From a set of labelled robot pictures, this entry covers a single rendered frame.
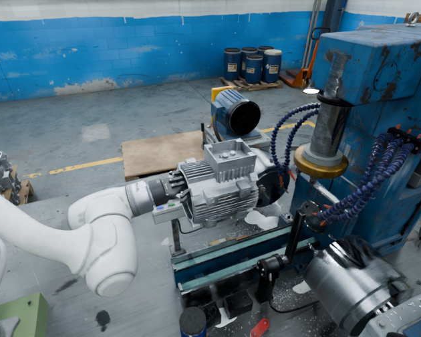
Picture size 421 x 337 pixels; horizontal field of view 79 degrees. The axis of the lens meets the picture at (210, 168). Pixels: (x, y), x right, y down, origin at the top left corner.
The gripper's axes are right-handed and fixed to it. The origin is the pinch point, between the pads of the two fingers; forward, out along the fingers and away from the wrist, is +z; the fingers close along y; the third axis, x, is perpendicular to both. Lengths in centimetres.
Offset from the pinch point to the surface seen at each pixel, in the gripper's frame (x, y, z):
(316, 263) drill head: 29.1, -23.2, 21.7
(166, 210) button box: 27.3, 20.3, -16.8
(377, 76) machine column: -22.0, -10.1, 42.5
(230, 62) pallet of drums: 109, 464, 218
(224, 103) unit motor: 8, 61, 29
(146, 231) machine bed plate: 54, 38, -29
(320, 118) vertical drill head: -7.7, 0.4, 36.1
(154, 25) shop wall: 27, 543, 87
